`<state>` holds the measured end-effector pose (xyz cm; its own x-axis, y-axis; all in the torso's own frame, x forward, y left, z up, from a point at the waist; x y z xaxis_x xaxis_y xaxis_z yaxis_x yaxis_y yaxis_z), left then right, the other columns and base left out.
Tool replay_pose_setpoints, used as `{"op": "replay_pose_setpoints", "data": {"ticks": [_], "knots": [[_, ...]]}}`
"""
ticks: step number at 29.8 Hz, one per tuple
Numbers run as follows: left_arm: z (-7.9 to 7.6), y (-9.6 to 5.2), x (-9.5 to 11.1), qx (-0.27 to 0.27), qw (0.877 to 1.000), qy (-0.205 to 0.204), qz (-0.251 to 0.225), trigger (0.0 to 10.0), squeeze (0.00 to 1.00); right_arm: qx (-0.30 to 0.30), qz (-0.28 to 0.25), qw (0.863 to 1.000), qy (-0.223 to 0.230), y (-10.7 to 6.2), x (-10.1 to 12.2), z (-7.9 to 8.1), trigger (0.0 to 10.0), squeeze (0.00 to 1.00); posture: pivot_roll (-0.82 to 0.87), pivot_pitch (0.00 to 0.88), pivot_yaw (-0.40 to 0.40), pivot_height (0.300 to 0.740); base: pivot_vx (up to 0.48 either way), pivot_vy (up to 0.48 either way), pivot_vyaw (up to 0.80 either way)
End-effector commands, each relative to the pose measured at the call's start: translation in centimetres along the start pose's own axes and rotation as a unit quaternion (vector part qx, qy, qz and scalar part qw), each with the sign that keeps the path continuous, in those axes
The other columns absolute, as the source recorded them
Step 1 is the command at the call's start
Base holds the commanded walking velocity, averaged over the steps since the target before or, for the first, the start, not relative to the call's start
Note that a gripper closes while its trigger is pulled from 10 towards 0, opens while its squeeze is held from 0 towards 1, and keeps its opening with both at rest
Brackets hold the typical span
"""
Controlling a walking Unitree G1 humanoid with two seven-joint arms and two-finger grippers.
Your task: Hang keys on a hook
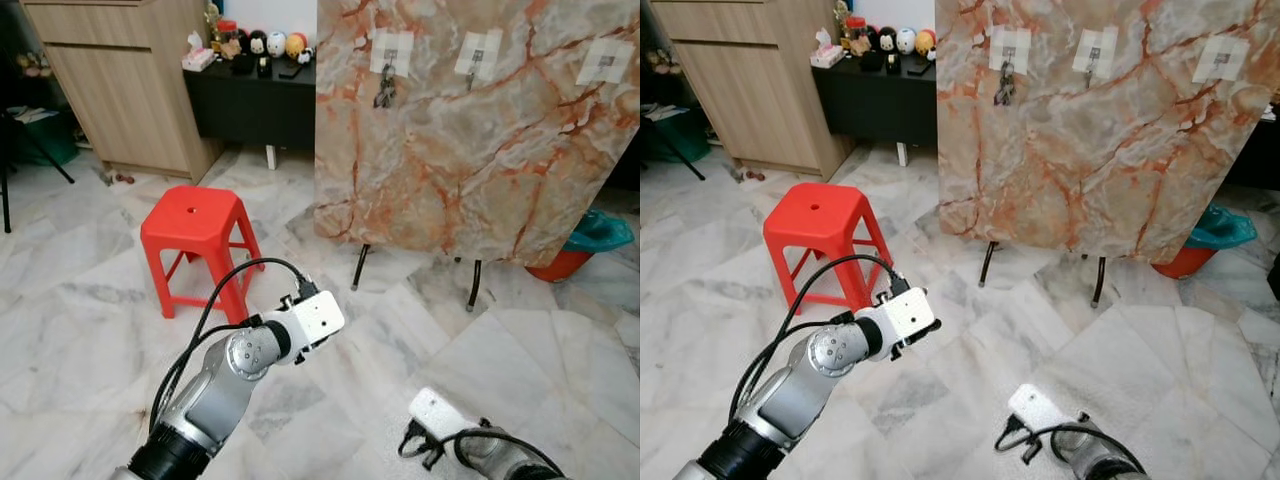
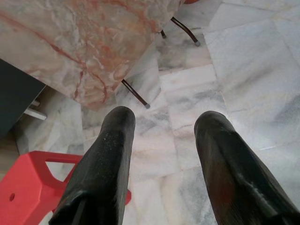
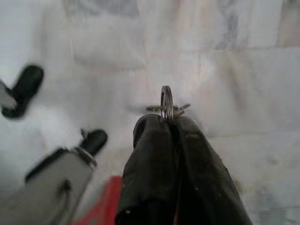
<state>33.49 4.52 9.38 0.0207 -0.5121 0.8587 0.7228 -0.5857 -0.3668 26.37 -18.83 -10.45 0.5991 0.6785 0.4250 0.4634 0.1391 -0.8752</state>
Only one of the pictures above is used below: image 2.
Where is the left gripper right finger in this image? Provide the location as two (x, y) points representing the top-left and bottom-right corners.
(194, 111), (300, 225)

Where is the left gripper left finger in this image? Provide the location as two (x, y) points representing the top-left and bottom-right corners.
(48, 105), (136, 225)

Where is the red plastic stool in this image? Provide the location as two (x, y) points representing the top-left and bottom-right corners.
(0, 151), (132, 225)

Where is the black low sideboard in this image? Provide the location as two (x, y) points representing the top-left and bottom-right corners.
(0, 58), (47, 138)

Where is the marble pattern panel board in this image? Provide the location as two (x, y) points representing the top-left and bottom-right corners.
(0, 0), (183, 111)

